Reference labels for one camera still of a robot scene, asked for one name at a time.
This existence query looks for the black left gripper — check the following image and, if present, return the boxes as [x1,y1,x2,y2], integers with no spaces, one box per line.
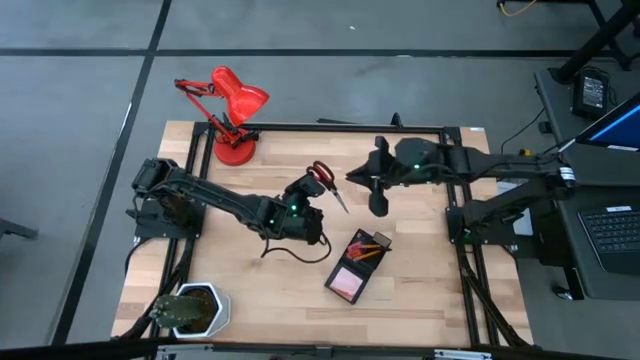
[283,169,327,201]

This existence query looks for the black tripod stand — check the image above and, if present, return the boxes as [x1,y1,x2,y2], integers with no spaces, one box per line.
[549,0,640,85]

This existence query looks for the white paper sheet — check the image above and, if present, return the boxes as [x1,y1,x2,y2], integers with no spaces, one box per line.
[497,180,534,236]

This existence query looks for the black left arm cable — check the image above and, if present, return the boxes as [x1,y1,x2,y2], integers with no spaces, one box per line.
[258,230,334,265]

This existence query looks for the black side desk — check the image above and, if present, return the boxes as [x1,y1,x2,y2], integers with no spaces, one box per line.
[532,64,640,301]

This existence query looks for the black mesh desk organizer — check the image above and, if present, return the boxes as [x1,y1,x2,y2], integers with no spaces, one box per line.
[323,228,393,305]

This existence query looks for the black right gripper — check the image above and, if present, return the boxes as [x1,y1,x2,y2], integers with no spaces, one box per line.
[346,135,401,219]

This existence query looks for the white hexagonal plant pot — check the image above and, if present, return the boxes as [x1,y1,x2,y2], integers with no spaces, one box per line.
[172,281,233,339]

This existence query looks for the black floor stand foot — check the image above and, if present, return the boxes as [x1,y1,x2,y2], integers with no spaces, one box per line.
[0,218,40,241]

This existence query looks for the black power adapter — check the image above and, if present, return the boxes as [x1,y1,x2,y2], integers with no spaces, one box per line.
[572,69,611,120]

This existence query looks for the computer monitor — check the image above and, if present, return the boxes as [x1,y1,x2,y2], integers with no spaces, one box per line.
[574,92,640,151]

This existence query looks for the pink sticky note pad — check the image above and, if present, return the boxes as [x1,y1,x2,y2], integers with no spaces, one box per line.
[328,267,364,301]

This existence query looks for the black aluminium table frame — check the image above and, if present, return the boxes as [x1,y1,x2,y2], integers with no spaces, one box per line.
[112,112,534,349]

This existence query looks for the red and black scissors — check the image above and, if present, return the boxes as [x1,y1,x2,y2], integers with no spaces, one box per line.
[306,159,350,215]

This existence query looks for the red desk lamp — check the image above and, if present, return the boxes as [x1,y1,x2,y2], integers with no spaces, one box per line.
[173,65,271,167]

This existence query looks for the green cactus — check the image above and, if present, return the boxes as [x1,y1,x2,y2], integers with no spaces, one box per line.
[149,292,219,329]

